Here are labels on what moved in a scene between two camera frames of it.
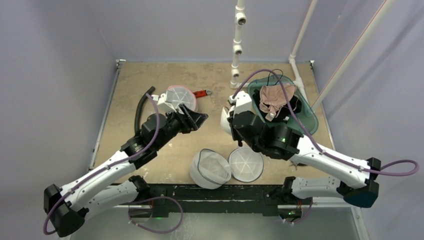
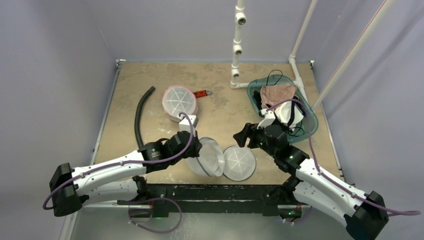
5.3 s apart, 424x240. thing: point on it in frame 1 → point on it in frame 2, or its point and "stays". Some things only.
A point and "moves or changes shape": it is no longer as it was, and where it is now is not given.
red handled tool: x=202 y=93 stays
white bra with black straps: x=224 y=123 → x=291 y=113
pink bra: x=272 y=97 stays
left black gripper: x=195 y=119 → x=194 y=152
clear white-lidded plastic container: x=209 y=170 moves or changes shape
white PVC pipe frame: x=240 y=20 stays
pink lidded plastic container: x=177 y=95 stays
